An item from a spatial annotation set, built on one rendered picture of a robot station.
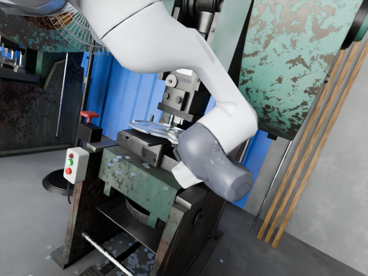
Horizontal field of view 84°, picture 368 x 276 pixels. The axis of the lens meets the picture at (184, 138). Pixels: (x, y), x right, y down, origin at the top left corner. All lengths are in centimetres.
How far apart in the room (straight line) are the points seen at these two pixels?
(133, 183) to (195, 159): 51
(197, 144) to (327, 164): 173
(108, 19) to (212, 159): 28
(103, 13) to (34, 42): 163
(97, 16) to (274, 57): 36
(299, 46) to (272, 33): 6
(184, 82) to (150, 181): 42
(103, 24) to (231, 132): 27
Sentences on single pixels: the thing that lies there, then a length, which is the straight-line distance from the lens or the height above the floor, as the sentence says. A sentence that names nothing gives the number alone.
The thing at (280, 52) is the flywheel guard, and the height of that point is 112.
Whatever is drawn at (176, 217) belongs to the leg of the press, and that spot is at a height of 59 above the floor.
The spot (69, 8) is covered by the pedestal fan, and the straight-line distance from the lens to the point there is 156.
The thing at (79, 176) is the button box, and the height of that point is 53.
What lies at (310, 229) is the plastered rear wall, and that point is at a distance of 223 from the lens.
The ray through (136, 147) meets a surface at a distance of 94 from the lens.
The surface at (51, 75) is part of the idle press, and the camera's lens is 226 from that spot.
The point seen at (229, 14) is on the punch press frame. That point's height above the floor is 126.
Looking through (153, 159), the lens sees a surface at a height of 68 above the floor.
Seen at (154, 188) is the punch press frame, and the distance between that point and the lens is 80.
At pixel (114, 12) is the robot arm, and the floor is 107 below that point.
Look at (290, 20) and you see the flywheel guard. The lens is 50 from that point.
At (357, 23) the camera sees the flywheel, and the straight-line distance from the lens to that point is 83.
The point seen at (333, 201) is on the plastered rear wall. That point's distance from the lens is 214.
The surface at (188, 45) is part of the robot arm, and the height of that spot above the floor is 106.
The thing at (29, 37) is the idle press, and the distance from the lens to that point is 193.
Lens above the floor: 101
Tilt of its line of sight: 15 degrees down
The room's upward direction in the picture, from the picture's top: 17 degrees clockwise
